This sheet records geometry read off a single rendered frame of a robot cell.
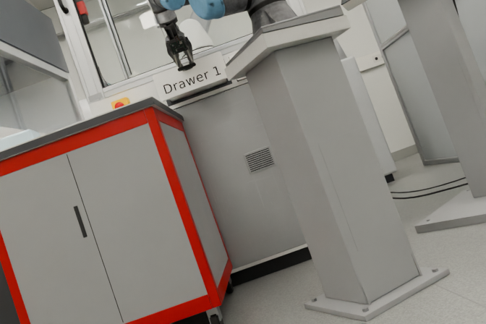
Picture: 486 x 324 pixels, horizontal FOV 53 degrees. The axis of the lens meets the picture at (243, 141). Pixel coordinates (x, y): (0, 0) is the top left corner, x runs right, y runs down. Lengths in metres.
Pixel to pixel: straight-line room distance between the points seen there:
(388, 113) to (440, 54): 3.59
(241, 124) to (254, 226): 0.43
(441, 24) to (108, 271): 1.50
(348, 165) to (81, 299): 0.90
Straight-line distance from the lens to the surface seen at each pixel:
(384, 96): 5.66
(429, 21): 2.11
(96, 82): 2.23
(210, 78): 1.97
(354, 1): 2.15
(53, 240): 1.64
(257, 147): 2.09
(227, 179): 2.09
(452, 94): 2.09
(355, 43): 5.70
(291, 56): 1.35
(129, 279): 1.59
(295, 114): 1.31
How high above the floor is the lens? 0.44
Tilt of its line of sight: 3 degrees up
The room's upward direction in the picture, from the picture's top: 20 degrees counter-clockwise
